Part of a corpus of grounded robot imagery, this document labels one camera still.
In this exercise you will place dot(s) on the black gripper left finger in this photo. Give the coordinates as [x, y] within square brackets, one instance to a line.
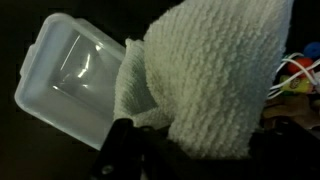
[116, 150]

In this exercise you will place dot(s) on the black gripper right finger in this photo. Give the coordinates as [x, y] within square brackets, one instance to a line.
[290, 153]

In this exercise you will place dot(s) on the white terry cloth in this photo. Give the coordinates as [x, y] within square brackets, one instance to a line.
[213, 83]

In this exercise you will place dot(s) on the yellow toy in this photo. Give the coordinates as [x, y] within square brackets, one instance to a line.
[295, 85]

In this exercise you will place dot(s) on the translucent white plastic bin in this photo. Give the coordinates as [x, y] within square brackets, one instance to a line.
[66, 83]

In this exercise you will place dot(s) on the red toy apple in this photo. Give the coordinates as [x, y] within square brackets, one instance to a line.
[300, 65]

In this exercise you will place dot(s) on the small blue cap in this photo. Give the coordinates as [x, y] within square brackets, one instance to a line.
[313, 50]

